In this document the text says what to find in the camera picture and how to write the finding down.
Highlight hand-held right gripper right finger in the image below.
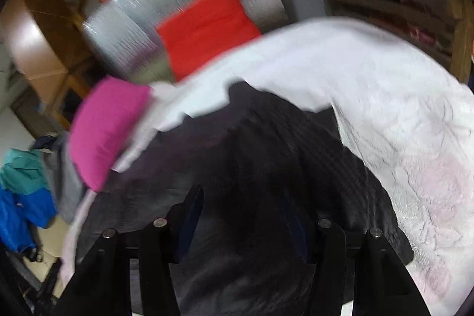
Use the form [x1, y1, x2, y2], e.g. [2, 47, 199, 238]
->
[279, 190, 432, 316]

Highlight grey cloth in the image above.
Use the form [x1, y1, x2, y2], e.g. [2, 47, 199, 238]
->
[44, 133, 87, 224]

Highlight white pink blanket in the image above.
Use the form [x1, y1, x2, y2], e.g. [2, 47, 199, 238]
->
[61, 17, 474, 316]

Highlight red cloth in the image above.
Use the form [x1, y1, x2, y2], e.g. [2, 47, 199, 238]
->
[156, 0, 263, 83]

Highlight pink pillow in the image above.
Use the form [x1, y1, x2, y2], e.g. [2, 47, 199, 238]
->
[70, 76, 154, 193]

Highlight black garment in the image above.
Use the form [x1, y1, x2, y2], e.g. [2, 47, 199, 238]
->
[74, 82, 414, 316]

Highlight blue teal jacket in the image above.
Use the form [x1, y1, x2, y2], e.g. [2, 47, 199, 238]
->
[0, 149, 58, 254]

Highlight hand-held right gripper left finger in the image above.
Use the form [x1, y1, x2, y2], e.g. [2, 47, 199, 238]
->
[52, 186, 205, 316]

